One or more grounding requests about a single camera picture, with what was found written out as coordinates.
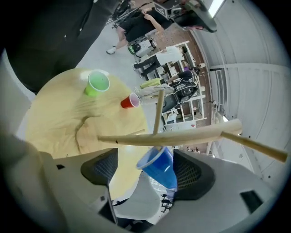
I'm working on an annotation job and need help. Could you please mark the white box device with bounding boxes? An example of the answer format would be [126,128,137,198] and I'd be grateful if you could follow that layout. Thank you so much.
[134,38,158,58]

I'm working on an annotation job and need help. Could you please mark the wooden cup tree stand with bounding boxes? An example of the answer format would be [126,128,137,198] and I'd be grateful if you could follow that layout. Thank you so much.
[97,90,289,163]

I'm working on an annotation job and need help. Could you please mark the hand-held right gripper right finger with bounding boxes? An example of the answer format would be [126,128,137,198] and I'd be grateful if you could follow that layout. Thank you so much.
[147,149,281,233]

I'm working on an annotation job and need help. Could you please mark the person's black buttoned shirt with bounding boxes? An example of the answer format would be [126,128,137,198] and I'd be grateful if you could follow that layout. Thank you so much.
[4,0,121,94]

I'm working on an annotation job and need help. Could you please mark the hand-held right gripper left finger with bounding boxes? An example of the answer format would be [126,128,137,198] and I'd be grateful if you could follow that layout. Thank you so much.
[0,132,128,233]

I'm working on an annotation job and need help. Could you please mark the red cup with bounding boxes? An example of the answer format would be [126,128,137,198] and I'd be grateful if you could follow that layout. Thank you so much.
[120,92,140,110]

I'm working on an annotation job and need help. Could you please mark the yellow-green folded cloth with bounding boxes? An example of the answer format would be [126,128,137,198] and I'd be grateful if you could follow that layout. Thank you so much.
[139,78,161,90]

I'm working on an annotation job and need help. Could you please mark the ceiling light panel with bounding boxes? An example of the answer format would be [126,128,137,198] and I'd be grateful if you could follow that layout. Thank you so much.
[208,0,226,18]

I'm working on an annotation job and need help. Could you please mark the white shelving unit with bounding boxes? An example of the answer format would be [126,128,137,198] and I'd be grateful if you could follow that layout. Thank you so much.
[159,40,208,132]

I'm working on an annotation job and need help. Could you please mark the round wooden table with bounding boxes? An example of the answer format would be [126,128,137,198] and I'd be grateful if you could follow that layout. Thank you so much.
[17,68,150,198]

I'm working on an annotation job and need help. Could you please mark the blue cup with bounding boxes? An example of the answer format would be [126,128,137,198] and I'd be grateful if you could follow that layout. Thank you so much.
[135,146,178,190]

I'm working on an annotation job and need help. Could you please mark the green cup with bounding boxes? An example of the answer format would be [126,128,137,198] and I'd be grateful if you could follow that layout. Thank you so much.
[83,69,110,97]

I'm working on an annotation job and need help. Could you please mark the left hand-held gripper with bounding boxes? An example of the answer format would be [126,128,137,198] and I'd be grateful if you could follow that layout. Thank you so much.
[152,0,218,32]

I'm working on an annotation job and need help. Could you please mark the pile of black stands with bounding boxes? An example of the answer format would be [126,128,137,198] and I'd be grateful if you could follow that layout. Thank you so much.
[106,0,147,26]

